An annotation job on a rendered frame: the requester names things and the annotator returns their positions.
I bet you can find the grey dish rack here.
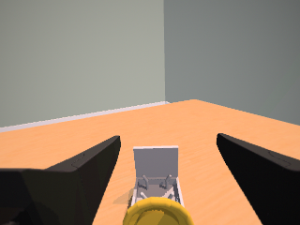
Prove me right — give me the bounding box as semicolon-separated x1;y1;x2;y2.
131;145;185;208

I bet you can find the yellow plate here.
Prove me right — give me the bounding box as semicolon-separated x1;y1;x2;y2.
122;197;194;225

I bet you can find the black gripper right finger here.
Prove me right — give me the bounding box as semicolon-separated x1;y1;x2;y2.
217;133;300;225

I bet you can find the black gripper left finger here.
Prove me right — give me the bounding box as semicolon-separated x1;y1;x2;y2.
0;135;121;225

